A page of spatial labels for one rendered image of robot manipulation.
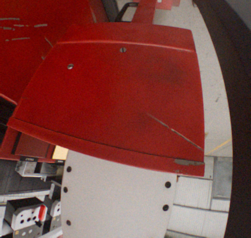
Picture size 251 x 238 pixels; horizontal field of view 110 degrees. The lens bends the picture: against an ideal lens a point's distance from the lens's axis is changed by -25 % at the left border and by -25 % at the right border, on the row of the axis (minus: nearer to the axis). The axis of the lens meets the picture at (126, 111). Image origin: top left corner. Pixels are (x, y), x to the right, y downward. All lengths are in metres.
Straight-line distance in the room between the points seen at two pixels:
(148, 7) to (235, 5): 0.23
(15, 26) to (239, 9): 0.49
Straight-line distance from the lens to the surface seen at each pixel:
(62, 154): 0.20
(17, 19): 0.34
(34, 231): 0.69
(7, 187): 1.19
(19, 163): 0.54
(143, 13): 0.38
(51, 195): 0.70
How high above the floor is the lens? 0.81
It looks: 22 degrees down
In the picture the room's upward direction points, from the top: 167 degrees counter-clockwise
